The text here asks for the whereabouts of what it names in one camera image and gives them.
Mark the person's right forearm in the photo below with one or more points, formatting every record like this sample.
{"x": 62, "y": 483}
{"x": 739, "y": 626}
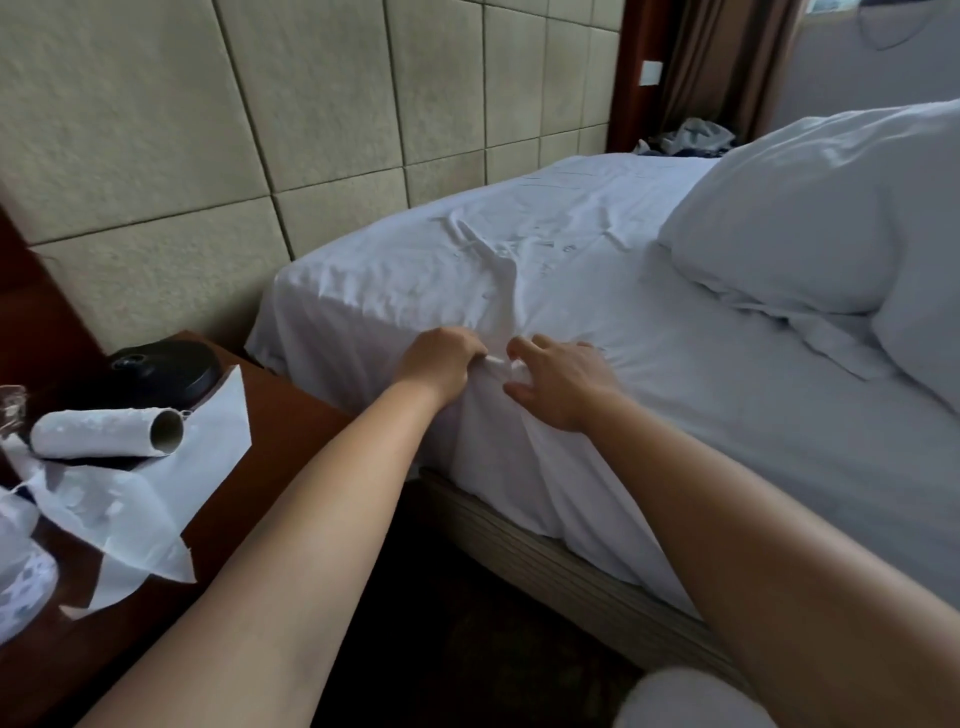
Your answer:
{"x": 780, "y": 570}

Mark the white wall switch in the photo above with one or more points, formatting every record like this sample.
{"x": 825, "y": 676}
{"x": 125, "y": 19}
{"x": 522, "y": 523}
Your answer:
{"x": 651, "y": 72}

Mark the person's right hand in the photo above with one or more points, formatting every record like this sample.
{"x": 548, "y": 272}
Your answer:
{"x": 567, "y": 383}

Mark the brown curtain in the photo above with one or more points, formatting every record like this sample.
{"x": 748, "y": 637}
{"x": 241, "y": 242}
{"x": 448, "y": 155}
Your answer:
{"x": 728, "y": 60}

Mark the person's left forearm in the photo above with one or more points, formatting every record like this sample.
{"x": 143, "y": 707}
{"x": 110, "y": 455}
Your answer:
{"x": 285, "y": 585}

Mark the person's left hand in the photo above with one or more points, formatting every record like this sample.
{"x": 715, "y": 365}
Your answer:
{"x": 443, "y": 363}

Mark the dark wooden nightstand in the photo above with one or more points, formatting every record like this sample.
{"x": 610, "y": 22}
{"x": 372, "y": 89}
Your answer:
{"x": 278, "y": 450}

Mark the beige padded headboard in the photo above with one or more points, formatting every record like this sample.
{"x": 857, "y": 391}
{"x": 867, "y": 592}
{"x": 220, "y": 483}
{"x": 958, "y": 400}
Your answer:
{"x": 300, "y": 120}

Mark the white duvet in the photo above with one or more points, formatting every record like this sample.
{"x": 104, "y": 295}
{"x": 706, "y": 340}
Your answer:
{"x": 810, "y": 210}

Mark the white papers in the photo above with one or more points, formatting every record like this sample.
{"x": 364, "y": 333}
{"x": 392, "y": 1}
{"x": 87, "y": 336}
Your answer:
{"x": 210, "y": 450}

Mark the window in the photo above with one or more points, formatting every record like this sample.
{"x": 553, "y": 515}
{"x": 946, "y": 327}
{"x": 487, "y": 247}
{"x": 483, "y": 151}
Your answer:
{"x": 833, "y": 6}

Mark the dark wooden wall panel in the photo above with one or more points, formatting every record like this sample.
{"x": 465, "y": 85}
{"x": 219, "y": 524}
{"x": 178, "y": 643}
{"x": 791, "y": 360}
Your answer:
{"x": 638, "y": 113}

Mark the white bed sheet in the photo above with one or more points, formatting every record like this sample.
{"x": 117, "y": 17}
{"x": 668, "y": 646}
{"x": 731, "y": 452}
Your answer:
{"x": 600, "y": 255}

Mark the white paper roll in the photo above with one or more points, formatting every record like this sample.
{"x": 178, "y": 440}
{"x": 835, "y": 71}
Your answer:
{"x": 98, "y": 434}

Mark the black round object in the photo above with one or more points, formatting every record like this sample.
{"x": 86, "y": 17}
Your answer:
{"x": 165, "y": 372}

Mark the clear glass ashtray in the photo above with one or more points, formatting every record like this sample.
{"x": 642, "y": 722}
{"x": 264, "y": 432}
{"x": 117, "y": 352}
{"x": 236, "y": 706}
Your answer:
{"x": 9, "y": 410}

